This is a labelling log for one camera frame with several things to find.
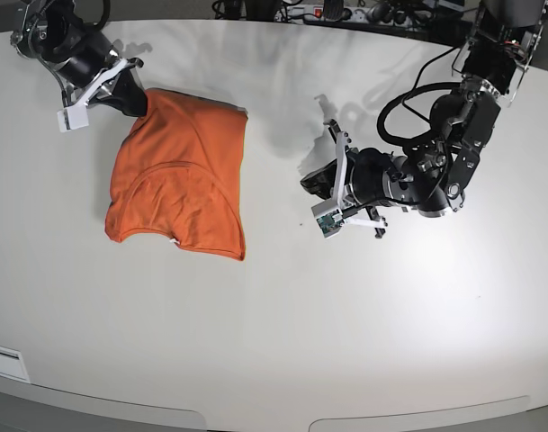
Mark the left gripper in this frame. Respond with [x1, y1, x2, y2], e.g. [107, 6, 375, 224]
[301, 148, 411, 208]

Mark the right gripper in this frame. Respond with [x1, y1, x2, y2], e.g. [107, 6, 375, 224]
[52, 44, 148, 118]

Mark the orange T-shirt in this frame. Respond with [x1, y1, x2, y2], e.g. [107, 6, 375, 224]
[104, 88, 247, 261]

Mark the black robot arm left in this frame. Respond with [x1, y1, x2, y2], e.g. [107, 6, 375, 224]
[301, 1, 547, 230]

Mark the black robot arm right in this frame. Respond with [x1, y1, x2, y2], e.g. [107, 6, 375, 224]
[10, 1, 148, 131]

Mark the white power strip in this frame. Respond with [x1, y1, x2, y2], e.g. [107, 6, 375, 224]
[274, 2, 370, 24]

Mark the black equipment box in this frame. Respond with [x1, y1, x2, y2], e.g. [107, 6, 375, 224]
[426, 19, 472, 47]

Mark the white label sticker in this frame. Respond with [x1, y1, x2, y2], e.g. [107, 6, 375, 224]
[0, 346, 31, 383]

